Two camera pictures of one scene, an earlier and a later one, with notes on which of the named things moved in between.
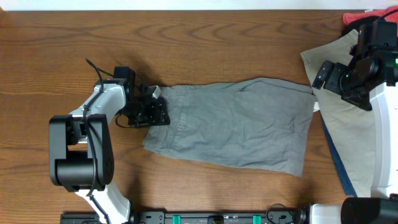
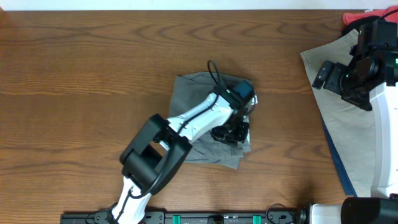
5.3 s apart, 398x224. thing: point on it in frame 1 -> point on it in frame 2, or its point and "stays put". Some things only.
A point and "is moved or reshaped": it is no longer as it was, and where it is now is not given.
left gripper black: x=154 y=117 -> x=240 y=139
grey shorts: x=260 y=121 is moved or reshaped
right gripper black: x=339 y=71 stays put
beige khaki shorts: x=351 y=128 stays put
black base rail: x=194 y=217 stays put
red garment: x=349 y=17 stays put
